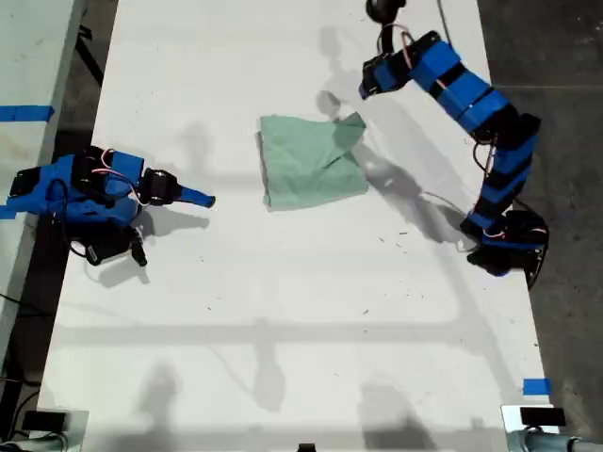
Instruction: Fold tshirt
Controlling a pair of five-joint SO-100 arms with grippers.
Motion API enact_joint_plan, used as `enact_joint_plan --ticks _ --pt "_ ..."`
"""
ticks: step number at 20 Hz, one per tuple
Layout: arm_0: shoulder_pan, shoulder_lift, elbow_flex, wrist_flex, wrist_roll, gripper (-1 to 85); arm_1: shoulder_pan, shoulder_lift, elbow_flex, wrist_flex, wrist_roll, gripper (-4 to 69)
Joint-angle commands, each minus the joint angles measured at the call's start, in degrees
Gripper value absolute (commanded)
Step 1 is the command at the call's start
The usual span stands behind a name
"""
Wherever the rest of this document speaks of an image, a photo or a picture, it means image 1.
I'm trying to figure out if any shiny metal plate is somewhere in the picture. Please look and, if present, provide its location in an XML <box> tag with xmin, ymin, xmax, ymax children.
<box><xmin>35</xmin><ymin>409</ymin><xmax>90</xmax><ymax>452</ymax></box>
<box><xmin>500</xmin><ymin>403</ymin><xmax>562</xmax><ymax>452</ymax></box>

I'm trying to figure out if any black camera cable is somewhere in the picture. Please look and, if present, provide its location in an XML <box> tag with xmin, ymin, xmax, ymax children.
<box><xmin>435</xmin><ymin>0</ymin><xmax>452</xmax><ymax>41</ymax></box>

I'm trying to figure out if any black table strut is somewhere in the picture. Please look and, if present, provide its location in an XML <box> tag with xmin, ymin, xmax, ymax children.
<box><xmin>74</xmin><ymin>23</ymin><xmax>106</xmax><ymax>89</ymax></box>

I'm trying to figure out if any black camera box with label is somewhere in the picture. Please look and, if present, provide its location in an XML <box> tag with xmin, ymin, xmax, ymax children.
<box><xmin>84</xmin><ymin>229</ymin><xmax>136</xmax><ymax>267</ymax></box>

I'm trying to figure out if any small black box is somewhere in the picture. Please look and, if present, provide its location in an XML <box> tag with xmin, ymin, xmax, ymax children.
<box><xmin>520</xmin><ymin>407</ymin><xmax>566</xmax><ymax>428</ymax></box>
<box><xmin>22</xmin><ymin>411</ymin><xmax>67</xmax><ymax>432</ymax></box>

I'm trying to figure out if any pale green T-shirt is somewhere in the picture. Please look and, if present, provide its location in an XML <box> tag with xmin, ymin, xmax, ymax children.
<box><xmin>256</xmin><ymin>111</ymin><xmax>369</xmax><ymax>212</ymax></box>

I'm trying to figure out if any long blue tape strip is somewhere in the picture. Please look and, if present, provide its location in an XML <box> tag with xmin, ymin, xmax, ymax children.
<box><xmin>0</xmin><ymin>105</ymin><xmax>57</xmax><ymax>122</ymax></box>

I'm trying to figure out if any thin white cable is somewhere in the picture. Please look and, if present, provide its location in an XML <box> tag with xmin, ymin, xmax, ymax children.
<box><xmin>418</xmin><ymin>190</ymin><xmax>478</xmax><ymax>251</ymax></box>

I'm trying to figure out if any pale side table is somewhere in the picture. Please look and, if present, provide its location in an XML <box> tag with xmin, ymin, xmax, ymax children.
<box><xmin>0</xmin><ymin>0</ymin><xmax>89</xmax><ymax>368</ymax></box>

